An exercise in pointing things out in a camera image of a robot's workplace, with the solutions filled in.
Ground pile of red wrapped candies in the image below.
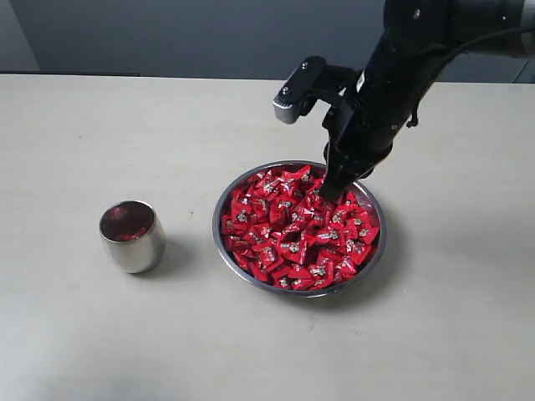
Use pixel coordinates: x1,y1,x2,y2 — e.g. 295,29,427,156
220,164,381,292

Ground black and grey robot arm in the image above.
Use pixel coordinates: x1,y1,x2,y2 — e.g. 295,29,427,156
320,1,534,201

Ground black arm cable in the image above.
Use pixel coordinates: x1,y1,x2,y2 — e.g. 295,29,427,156
407,24,535,129

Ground stainless steel bowl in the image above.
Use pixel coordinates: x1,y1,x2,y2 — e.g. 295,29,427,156
211,160,388,299

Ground stainless steel cup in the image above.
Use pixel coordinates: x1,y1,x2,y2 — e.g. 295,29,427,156
99,200,166,274

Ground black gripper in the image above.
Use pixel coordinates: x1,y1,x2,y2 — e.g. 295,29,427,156
320,37,439,203

